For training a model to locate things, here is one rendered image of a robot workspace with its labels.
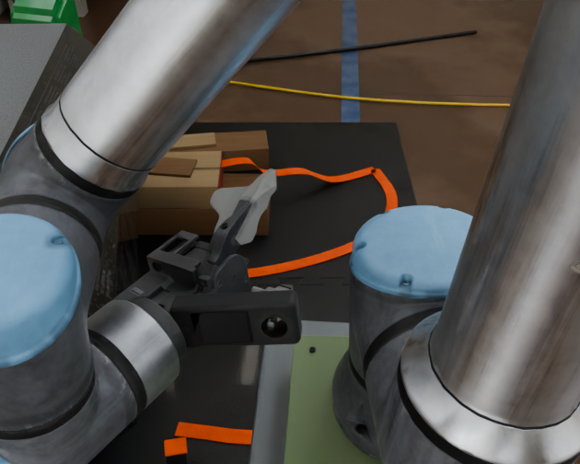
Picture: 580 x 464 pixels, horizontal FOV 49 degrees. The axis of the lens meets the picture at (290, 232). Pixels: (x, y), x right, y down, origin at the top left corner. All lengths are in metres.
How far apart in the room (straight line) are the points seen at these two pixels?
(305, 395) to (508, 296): 0.48
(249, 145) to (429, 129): 0.94
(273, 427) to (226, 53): 0.59
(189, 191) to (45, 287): 2.00
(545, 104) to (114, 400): 0.37
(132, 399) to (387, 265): 0.26
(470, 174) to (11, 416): 2.64
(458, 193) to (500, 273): 2.42
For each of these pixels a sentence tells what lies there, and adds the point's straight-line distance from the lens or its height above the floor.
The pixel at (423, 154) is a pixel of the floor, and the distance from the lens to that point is 3.04.
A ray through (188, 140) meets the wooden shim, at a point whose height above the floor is 0.14.
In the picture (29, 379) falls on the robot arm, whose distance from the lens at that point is 0.43.
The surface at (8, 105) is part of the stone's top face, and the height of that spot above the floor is 0.84.
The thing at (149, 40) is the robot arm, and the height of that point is 1.44.
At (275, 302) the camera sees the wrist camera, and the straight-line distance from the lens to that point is 0.56.
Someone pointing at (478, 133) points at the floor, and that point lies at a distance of 3.26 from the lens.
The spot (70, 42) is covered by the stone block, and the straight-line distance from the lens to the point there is 2.12.
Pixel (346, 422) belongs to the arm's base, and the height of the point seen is 0.95.
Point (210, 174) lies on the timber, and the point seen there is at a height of 0.24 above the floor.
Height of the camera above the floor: 1.60
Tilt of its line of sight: 40 degrees down
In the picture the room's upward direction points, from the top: straight up
